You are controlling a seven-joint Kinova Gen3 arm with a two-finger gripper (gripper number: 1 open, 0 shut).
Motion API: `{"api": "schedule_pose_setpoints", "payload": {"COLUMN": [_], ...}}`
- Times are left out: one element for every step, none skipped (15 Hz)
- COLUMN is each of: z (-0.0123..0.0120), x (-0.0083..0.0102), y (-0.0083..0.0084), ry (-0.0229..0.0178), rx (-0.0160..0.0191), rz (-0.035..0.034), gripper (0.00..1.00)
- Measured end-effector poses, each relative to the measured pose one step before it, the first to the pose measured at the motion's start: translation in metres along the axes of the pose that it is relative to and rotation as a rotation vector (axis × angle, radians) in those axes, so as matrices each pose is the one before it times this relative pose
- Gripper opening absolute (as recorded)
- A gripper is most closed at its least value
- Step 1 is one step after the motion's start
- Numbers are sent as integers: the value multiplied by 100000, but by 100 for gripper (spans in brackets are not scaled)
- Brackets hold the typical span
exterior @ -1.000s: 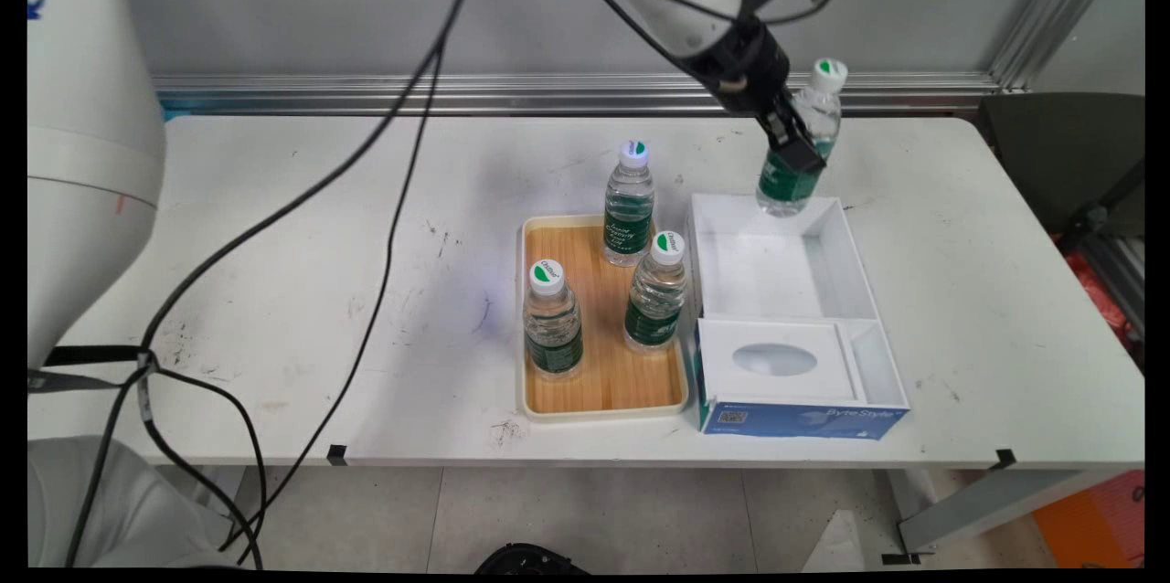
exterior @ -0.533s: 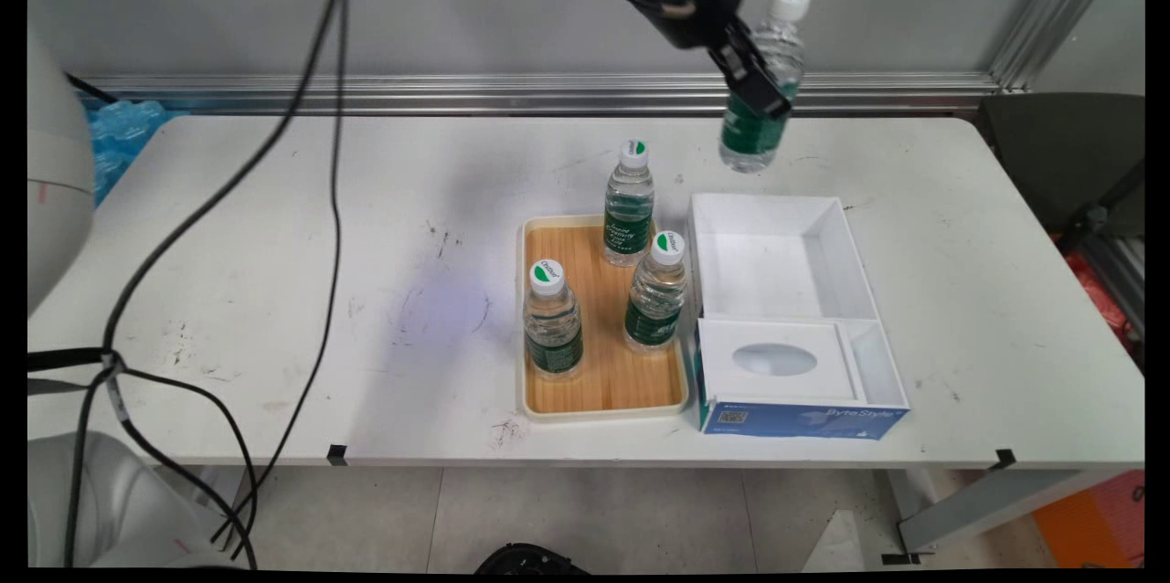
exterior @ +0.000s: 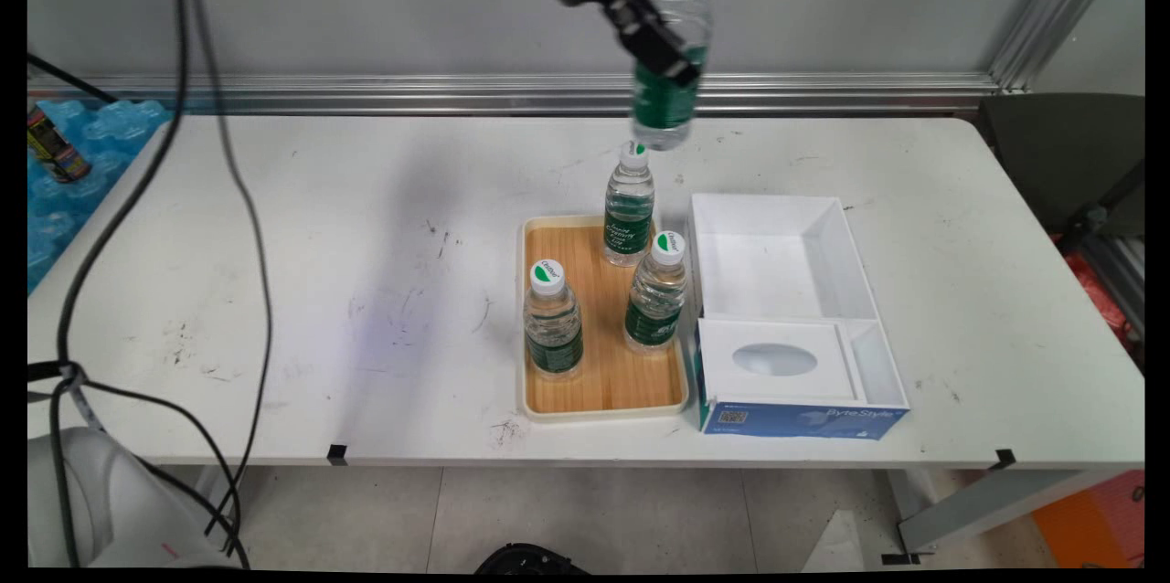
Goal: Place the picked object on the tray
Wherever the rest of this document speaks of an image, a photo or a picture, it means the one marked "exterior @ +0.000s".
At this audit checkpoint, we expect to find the horizontal aluminium frame rail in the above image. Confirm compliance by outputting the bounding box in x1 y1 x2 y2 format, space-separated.
27 71 1003 116

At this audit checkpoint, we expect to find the red bag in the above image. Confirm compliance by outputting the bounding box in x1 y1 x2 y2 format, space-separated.
1051 236 1140 357

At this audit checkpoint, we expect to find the dark grey chair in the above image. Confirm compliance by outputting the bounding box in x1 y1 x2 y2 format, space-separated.
978 92 1145 238

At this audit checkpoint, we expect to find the slanted aluminium frame post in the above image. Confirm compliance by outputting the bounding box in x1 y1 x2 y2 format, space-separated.
989 0 1134 93

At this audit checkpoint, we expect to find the black round floor object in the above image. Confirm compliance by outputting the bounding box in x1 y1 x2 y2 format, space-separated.
473 543 590 576

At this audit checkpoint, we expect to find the aluminium frame bar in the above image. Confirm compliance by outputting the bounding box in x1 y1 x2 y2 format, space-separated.
1083 234 1145 339

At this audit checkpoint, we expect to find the white table leg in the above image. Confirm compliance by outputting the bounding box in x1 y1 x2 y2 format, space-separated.
882 469 1100 557

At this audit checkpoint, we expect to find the thick black cable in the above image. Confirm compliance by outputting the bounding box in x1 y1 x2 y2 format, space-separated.
50 0 193 567

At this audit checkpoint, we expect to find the orange box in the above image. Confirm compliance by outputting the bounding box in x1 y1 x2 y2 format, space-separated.
1031 472 1145 568

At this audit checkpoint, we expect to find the thin black cable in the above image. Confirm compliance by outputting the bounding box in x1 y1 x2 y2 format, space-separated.
186 0 275 536

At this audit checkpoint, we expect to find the white box with blue side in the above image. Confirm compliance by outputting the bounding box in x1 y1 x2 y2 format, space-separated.
687 192 911 440

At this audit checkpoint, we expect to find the blue wrapped bottle pack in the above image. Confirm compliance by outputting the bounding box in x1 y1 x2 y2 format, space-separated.
27 99 175 293

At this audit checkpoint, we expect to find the black cable at arm base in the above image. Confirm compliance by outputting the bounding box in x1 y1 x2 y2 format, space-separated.
27 362 252 570

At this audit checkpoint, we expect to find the dark printed can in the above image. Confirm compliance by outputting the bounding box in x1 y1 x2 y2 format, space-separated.
27 104 93 185

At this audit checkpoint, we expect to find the clear water bottle green label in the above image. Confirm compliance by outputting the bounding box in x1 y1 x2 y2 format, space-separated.
523 259 584 381
631 0 716 152
623 230 688 355
601 141 657 268

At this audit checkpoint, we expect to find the wooden tray cream rim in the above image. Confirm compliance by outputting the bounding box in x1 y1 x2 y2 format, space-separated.
517 214 691 422

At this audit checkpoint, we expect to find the short black cable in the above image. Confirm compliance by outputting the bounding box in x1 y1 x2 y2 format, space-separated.
27 53 118 104

